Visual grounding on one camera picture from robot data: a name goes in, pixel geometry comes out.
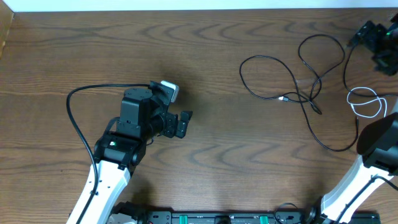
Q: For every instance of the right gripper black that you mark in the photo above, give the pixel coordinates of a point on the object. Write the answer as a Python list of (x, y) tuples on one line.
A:
[(388, 63)]

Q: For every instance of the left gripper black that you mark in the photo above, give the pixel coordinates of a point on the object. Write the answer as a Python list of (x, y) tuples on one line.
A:
[(170, 129)]

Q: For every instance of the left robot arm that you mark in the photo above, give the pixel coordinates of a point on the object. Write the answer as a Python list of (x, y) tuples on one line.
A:
[(113, 161)]

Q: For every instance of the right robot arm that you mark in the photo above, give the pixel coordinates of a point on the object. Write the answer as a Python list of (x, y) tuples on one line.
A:
[(376, 162)]

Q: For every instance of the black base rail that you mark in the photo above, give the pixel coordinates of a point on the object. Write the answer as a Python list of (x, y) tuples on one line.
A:
[(128, 212)]

